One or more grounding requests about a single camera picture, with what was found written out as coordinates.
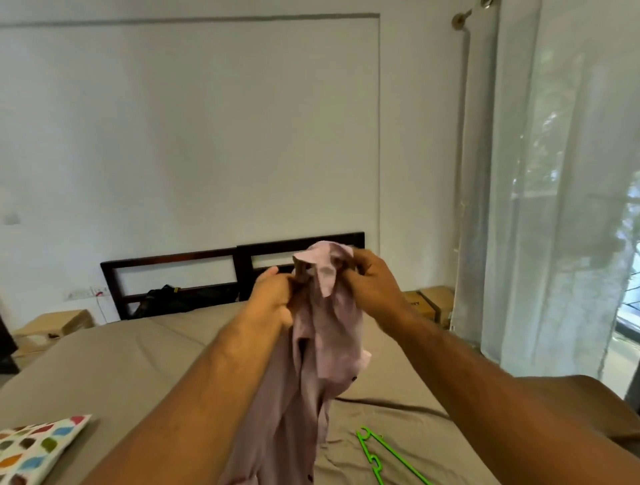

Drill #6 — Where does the black window frame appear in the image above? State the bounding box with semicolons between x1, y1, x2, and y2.
614;290;640;346

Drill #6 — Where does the person's left hand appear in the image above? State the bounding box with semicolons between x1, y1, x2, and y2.
240;266;301;336

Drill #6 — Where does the person's left forearm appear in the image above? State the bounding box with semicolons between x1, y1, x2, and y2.
80;314;291;485

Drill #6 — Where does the pile of coloured plastic hangers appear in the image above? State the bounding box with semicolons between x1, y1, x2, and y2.
356;426;433;485

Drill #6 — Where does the cardboard boxes left of bed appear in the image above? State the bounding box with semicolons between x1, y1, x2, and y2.
12;308;96;371

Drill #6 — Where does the person's right forearm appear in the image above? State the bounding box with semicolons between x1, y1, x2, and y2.
385;308;640;485

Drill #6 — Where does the bed with taupe sheet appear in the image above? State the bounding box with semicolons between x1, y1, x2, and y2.
0;300;640;485

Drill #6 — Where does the brown chair with black legs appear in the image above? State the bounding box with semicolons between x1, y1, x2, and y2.
515;374;640;456

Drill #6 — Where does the sheer white curtain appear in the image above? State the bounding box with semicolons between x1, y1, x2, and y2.
450;0;640;379

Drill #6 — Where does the person's right hand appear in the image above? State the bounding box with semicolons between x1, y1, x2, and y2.
340;246;413;336

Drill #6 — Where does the white wall socket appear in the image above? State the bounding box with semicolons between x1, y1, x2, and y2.
65;286;109;301

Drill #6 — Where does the colourful leaf print pillow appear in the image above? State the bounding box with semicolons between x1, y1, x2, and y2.
0;414;93;485

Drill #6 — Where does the black bag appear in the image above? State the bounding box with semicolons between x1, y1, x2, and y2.
130;284;241;321

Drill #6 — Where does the metal curtain rod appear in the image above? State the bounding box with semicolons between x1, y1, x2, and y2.
450;0;496;31

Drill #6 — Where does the pink garment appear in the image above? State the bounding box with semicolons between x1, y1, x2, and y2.
218;240;373;485

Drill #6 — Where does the black slatted headboard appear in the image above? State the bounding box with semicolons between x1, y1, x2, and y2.
100;232;367;321

